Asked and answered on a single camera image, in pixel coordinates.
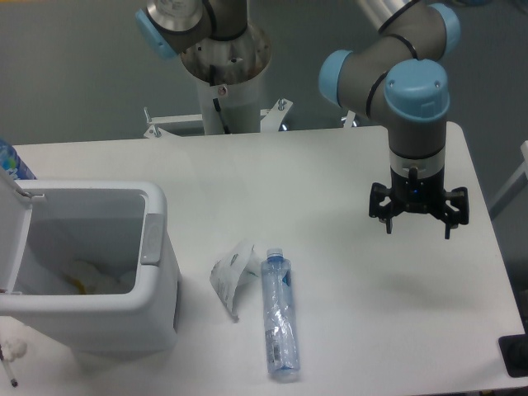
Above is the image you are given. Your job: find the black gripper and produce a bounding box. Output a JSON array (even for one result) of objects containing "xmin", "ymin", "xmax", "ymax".
[{"xmin": 369, "ymin": 168, "xmax": 469, "ymax": 240}]

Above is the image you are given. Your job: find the white plastic wrapper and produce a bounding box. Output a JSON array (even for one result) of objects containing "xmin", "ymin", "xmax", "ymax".
[{"xmin": 210, "ymin": 239, "xmax": 261, "ymax": 322}]

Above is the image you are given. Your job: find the clear plastic water bottle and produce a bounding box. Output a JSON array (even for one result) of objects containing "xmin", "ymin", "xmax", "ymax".
[{"xmin": 261, "ymin": 247, "xmax": 300, "ymax": 380}]

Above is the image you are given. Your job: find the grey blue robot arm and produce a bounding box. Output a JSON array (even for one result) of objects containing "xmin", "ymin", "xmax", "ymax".
[{"xmin": 135, "ymin": 1, "xmax": 469, "ymax": 229}]

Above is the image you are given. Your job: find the trash inside can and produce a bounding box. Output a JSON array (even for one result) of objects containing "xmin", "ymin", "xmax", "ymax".
[{"xmin": 59, "ymin": 260, "xmax": 137, "ymax": 295}]

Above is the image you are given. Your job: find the white trash can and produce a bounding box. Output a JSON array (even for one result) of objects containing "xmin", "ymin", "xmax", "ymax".
[{"xmin": 1, "ymin": 174, "xmax": 180, "ymax": 352}]

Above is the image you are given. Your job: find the black device at table edge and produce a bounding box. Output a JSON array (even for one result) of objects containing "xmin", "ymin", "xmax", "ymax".
[{"xmin": 498, "ymin": 334, "xmax": 527, "ymax": 378}]

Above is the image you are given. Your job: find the blue patterned container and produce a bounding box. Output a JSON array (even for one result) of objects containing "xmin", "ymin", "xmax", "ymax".
[{"xmin": 0, "ymin": 139, "xmax": 37, "ymax": 180}]

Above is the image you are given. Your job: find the white crumpled tissue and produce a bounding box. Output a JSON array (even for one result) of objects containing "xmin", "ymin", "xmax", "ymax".
[{"xmin": 2, "ymin": 338, "xmax": 28, "ymax": 362}]

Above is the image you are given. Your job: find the white metal frame right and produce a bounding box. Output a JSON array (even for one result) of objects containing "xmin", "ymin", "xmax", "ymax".
[{"xmin": 488, "ymin": 141, "xmax": 527, "ymax": 221}]

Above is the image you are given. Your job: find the white pedestal foot bracket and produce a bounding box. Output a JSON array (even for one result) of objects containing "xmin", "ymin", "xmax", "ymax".
[{"xmin": 143, "ymin": 98, "xmax": 294, "ymax": 139}]

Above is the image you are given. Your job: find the black cable on pedestal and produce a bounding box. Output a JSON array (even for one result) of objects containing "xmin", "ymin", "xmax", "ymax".
[{"xmin": 209, "ymin": 64, "xmax": 231, "ymax": 134}]

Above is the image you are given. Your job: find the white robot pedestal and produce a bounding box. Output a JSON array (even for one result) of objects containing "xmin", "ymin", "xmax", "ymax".
[{"xmin": 180, "ymin": 23, "xmax": 271, "ymax": 115}]

